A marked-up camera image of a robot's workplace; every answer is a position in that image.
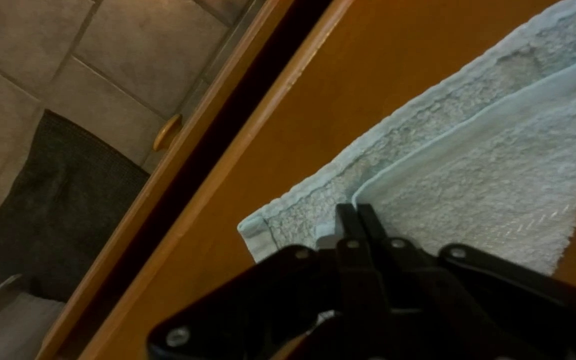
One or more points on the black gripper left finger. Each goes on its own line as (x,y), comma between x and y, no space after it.
(289,301)

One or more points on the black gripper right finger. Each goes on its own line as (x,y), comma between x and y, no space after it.
(475,307)

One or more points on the light blue terry towel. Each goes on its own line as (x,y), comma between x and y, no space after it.
(469,167)

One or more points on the round wooden drawer knob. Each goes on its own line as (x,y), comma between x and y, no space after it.
(168,131)

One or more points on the dark grey floor mat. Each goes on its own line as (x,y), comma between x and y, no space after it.
(54,206)

